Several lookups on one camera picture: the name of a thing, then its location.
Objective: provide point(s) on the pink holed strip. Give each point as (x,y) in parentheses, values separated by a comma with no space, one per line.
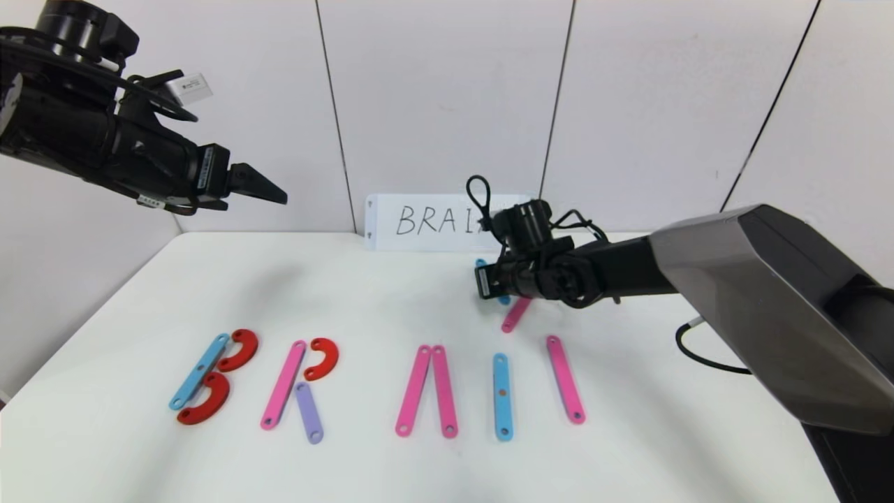
(283,385)
(413,390)
(566,381)
(444,391)
(515,316)

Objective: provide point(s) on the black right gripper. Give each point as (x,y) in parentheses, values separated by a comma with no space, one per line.
(483,283)

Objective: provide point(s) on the white BRAIN sign card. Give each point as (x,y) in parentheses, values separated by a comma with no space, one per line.
(391,241)

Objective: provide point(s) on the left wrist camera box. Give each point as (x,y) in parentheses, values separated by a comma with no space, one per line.
(188,89)

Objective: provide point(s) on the light blue holed strip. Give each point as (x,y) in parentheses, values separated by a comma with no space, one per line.
(200,371)

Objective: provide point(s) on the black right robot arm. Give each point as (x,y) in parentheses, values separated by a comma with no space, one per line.
(768,293)

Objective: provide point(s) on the short blue holed strip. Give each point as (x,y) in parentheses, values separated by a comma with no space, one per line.
(504,300)

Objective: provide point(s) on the short purple holed strip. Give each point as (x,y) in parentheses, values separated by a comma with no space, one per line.
(309,412)

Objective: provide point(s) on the long blue holed strip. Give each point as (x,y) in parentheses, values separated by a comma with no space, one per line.
(502,396)

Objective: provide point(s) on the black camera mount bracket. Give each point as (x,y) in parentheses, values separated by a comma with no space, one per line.
(559,244)
(150,94)

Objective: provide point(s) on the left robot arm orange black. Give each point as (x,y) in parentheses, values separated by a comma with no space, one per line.
(49,133)

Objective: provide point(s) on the red C-shaped piece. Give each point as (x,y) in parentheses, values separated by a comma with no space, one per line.
(216,400)
(246,346)
(328,353)

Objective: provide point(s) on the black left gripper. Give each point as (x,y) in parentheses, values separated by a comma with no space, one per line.
(211,172)

